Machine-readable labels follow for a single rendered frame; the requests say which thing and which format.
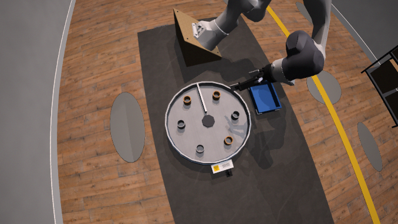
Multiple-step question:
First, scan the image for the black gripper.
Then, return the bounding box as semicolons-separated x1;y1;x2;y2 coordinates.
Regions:
230;63;277;91

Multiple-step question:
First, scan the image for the blue crate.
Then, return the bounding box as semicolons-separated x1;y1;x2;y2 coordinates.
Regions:
248;80;282;116

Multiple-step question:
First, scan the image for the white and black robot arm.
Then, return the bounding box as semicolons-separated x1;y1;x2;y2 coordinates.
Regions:
192;0;332;86

